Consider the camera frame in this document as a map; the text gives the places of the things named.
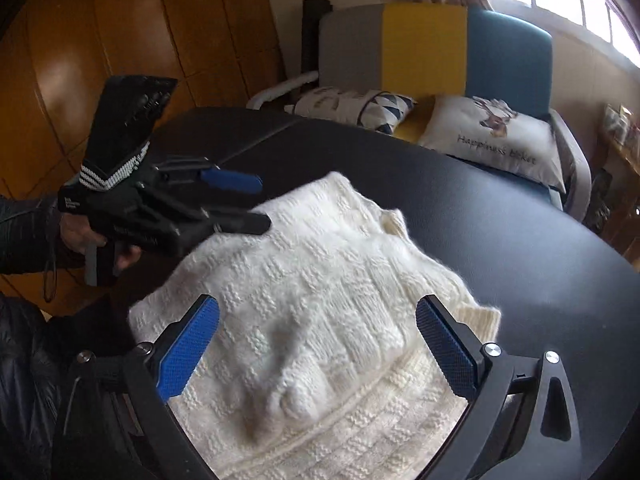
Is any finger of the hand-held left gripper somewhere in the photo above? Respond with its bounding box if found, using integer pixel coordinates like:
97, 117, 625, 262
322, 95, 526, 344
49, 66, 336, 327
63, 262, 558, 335
142, 191, 272, 257
155, 156, 264, 196

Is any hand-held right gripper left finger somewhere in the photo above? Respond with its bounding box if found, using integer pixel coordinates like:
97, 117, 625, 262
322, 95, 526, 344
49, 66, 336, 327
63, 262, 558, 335
52, 294, 221, 480

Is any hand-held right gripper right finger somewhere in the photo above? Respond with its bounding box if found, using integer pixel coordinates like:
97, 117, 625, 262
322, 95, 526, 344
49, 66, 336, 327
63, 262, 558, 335
415, 294, 581, 480

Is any cream knit sweater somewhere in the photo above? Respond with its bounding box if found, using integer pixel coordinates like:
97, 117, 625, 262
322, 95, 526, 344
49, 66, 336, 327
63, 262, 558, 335
127, 171, 502, 480

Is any person's left forearm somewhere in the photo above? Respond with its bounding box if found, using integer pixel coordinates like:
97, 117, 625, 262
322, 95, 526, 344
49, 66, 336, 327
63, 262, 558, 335
0, 195, 65, 276

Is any person's left hand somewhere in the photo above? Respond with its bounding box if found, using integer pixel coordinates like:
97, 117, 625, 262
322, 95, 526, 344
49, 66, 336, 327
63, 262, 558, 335
60, 216, 144, 272

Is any white blue patterned pillow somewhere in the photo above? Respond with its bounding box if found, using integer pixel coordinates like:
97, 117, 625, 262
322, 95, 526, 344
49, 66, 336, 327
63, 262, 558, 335
284, 86, 417, 135

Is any black puffer jacket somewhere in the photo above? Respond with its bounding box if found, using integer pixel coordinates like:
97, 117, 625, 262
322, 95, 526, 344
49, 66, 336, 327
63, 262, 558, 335
0, 292, 76, 480

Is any grey printed pillow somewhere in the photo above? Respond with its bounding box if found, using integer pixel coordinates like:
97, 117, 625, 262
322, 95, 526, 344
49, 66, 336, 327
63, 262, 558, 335
417, 94, 568, 196

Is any grey yellow blue sofa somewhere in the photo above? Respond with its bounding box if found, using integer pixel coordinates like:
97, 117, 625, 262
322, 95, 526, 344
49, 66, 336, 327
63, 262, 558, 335
246, 2, 593, 221

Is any cluttered wooden desk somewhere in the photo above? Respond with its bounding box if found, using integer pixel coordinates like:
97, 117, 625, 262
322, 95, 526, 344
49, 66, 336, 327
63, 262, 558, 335
590, 102, 640, 256

